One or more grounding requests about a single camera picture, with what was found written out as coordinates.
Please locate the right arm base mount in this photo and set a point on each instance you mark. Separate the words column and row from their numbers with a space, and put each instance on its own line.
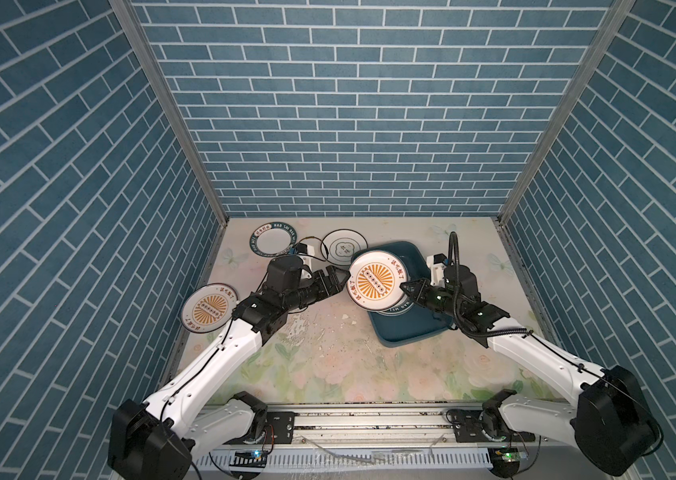
column 468, row 427

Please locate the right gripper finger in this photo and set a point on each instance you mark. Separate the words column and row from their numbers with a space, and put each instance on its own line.
column 414, row 285
column 419, row 297

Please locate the green rim plate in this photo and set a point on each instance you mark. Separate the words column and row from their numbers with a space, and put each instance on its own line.
column 400, row 308
column 273, row 239

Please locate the white clover plate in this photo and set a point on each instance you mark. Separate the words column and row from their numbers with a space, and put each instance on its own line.
column 339, row 246

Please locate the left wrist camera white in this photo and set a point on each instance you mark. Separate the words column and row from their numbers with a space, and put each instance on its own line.
column 308, row 249

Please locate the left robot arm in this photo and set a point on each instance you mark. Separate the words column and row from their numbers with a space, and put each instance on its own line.
column 164, row 436

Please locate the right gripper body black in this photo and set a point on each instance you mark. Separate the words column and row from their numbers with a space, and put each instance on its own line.
column 438, row 299

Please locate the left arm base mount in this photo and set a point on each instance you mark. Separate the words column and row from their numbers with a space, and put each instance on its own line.
column 281, row 424

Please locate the teal plastic bin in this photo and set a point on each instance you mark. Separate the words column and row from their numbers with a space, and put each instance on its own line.
column 415, row 323

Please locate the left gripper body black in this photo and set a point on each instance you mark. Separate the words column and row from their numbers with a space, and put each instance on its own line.
column 319, row 291

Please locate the aluminium rail frame front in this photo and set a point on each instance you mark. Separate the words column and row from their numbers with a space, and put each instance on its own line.
column 370, row 437

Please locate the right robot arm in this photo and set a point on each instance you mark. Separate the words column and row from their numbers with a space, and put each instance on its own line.
column 603, row 411

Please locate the orange sunburst plate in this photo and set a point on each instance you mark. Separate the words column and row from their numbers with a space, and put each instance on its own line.
column 209, row 308
column 375, row 281

